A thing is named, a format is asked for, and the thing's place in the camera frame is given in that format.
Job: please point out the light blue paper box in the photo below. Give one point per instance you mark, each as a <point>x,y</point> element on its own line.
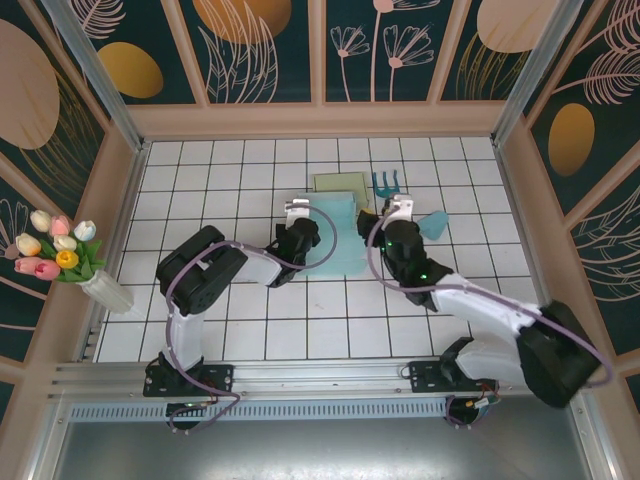
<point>345,235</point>

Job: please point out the teal toy garden fork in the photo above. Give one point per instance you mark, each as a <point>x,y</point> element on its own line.
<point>385,190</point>

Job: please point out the green paper box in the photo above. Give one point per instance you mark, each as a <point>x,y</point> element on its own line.
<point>335,182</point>

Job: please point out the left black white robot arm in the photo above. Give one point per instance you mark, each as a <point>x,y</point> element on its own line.
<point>200,265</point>

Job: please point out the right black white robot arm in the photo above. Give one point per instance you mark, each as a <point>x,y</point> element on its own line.
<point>480,305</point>

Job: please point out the teal toy shovel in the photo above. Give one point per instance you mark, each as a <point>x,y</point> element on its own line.
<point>435,225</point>

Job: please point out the black base electronics module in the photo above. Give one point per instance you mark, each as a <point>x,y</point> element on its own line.
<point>467,417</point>

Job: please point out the white ribbed vase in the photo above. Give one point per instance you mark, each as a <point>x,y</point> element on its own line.
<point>112,295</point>

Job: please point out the grey metal sheet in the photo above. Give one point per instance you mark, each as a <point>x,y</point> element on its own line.
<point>320,450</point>

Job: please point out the artificial tulip bouquet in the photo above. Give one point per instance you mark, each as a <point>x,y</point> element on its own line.
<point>65,257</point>

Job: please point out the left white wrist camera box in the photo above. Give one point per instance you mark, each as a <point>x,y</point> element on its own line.
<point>297,210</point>

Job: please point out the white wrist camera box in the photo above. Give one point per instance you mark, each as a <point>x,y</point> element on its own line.
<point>400,207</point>
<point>297,210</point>

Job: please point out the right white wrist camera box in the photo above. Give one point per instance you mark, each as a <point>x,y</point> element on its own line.
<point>400,207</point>

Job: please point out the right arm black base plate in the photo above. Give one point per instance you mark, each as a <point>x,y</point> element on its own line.
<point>425,377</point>

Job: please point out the aluminium mounting rail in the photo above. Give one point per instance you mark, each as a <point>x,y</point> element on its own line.
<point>320,375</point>

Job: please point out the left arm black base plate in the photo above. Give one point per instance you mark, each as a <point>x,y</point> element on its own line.
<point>220,377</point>

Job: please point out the aluminium frame post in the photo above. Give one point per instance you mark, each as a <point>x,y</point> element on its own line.
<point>535,75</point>
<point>100,80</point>

